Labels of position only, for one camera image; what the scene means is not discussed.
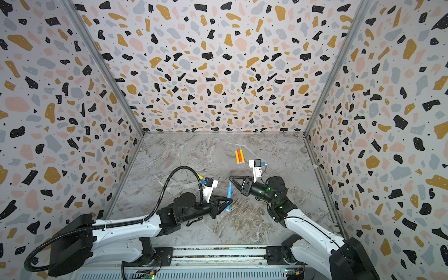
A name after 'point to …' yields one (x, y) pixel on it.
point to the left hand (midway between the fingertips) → (232, 199)
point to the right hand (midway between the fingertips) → (228, 178)
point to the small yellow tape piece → (315, 166)
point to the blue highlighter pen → (230, 189)
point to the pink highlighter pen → (239, 155)
